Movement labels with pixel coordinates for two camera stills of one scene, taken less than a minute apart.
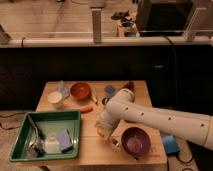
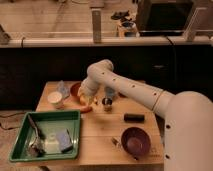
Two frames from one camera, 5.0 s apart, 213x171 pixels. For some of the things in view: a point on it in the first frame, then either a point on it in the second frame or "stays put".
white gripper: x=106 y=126 -> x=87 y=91
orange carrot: x=86 y=109 stays put
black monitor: x=162 y=18 stays put
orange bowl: x=80 y=90 stays put
